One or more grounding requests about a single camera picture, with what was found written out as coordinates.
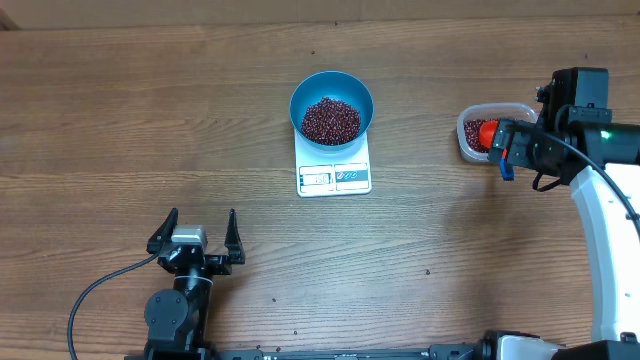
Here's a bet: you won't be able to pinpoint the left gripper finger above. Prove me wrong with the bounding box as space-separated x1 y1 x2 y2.
146 208 179 254
224 209 245 258

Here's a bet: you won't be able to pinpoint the orange measuring scoop blue handle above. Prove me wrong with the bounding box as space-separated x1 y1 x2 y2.
478 120 515 181

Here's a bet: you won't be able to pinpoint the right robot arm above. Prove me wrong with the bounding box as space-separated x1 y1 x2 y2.
473 67 639 360

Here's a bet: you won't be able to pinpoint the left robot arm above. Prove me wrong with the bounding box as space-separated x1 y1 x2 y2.
125 208 245 360

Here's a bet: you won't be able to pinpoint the white kitchen scale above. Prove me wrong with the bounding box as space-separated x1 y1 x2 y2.
294 132 372 198

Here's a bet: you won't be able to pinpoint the red beans in bowl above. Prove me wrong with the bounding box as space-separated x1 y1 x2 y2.
301 97 361 146

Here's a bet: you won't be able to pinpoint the blue bowl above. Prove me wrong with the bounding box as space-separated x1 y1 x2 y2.
289 71 375 149

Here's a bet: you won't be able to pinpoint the clear plastic container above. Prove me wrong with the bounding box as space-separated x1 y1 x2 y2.
456 102 538 164

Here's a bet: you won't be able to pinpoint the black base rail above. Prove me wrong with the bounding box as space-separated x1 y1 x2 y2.
214 329 566 360

